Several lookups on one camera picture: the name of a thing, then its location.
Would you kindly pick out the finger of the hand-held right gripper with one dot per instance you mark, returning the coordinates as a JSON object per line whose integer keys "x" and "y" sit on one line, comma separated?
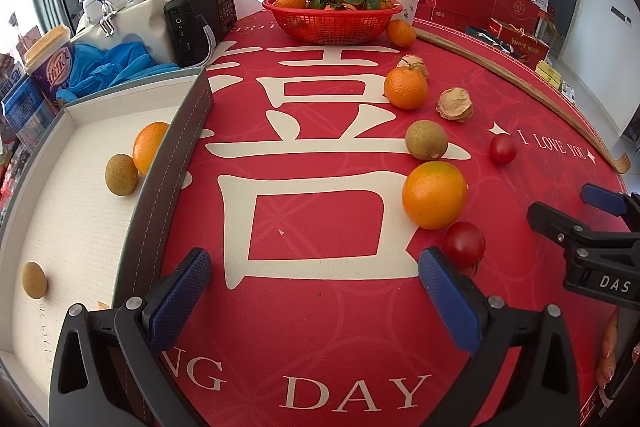
{"x": 555, "y": 222}
{"x": 602, "y": 198}

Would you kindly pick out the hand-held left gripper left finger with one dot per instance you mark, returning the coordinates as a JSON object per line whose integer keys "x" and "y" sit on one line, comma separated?
{"x": 182, "y": 292}

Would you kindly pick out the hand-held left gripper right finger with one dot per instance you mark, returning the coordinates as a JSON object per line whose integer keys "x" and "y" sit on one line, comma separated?
{"x": 445, "y": 294}

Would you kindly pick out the red cherry tomato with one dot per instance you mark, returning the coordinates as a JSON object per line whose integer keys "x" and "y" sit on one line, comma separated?
{"x": 502, "y": 149}
{"x": 465, "y": 244}

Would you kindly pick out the grey tray box white inside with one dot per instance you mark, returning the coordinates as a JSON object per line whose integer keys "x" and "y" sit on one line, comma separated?
{"x": 75, "y": 217}

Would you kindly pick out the brown round fruit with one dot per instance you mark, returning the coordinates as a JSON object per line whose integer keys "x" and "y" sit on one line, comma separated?
{"x": 121, "y": 175}
{"x": 426, "y": 140}
{"x": 34, "y": 280}

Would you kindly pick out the tan dried fruit husk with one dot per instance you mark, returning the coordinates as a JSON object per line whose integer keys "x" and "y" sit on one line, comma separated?
{"x": 454, "y": 104}
{"x": 417, "y": 64}

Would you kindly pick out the person's right hand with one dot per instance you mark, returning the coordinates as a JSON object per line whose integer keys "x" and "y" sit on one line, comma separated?
{"x": 607, "y": 352}

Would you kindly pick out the red printed table mat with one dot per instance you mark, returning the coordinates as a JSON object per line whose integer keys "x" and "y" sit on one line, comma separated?
{"x": 325, "y": 322}

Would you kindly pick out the yellow green small boxes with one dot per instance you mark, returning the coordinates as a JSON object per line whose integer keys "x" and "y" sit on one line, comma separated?
{"x": 549, "y": 74}

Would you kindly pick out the wooden back scratcher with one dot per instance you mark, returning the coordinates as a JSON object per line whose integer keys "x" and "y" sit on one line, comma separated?
{"x": 525, "y": 79}

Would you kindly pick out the blue rubber gloves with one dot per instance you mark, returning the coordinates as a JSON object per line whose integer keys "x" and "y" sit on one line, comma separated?
{"x": 115, "y": 67}

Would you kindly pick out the purple milk tea cup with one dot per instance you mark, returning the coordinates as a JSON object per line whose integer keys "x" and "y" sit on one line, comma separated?
{"x": 50, "y": 62}

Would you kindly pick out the black radio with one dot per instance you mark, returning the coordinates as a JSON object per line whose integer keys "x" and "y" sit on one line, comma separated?
{"x": 197, "y": 17}

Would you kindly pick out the silver rabbit figurine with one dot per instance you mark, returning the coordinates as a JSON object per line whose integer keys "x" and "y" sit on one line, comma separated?
{"x": 104, "y": 9}

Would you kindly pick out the red plastic basket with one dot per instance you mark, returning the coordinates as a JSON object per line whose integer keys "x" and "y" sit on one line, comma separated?
{"x": 330, "y": 24}

